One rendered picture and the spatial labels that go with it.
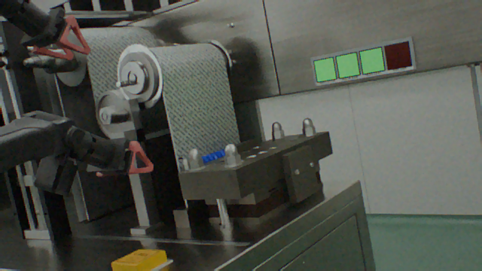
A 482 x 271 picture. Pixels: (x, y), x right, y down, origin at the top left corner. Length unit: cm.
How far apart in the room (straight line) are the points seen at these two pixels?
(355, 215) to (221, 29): 61
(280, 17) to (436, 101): 242
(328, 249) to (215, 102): 45
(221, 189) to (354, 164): 295
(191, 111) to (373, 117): 269
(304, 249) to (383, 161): 278
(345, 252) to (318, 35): 52
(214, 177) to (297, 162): 21
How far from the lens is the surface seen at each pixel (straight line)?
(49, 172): 97
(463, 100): 361
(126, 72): 121
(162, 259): 97
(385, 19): 122
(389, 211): 395
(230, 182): 103
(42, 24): 109
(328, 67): 128
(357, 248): 133
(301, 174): 118
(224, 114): 131
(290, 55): 134
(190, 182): 111
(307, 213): 112
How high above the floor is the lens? 120
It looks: 6 degrees down
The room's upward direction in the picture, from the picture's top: 11 degrees counter-clockwise
